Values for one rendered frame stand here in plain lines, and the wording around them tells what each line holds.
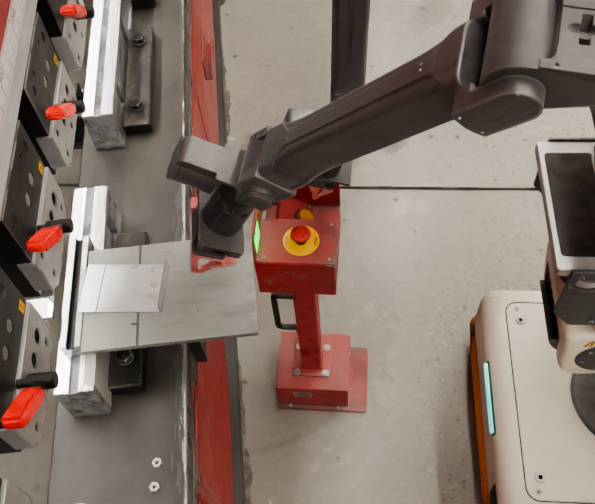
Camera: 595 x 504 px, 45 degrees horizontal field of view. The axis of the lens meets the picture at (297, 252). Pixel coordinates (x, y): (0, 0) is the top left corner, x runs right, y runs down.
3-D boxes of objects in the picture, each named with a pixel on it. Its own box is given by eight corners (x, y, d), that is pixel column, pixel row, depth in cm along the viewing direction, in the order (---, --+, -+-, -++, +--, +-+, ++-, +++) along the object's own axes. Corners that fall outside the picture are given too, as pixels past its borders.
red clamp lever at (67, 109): (64, 105, 88) (84, 99, 97) (31, 108, 88) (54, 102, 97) (67, 119, 88) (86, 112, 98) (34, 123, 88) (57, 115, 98)
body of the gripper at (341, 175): (298, 154, 138) (307, 129, 132) (349, 164, 140) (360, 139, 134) (296, 180, 135) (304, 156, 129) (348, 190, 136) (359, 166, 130)
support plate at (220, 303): (258, 335, 106) (257, 332, 105) (82, 355, 106) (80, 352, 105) (251, 236, 116) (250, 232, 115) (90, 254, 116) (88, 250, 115)
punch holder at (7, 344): (41, 453, 79) (-25, 396, 65) (-36, 461, 79) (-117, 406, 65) (54, 332, 87) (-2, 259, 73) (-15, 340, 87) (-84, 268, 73)
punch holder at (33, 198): (58, 296, 90) (5, 220, 76) (-9, 304, 90) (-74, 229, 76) (68, 202, 98) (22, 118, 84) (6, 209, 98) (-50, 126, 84)
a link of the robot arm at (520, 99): (562, 117, 52) (577, -3, 55) (510, 81, 49) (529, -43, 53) (263, 220, 88) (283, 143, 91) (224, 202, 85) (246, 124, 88)
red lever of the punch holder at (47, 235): (47, 237, 77) (72, 216, 86) (10, 241, 77) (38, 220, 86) (51, 253, 77) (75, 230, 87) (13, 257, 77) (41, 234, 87)
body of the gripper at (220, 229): (194, 252, 95) (215, 221, 90) (194, 192, 101) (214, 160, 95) (239, 261, 98) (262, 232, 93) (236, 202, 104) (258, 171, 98)
